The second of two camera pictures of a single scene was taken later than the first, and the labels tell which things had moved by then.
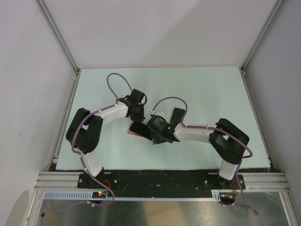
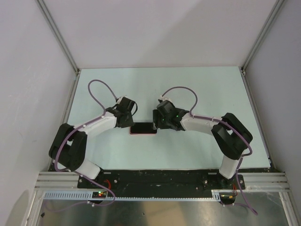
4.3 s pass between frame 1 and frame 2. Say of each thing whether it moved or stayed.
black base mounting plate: stayed
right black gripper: moved
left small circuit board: stayed
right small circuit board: stayed
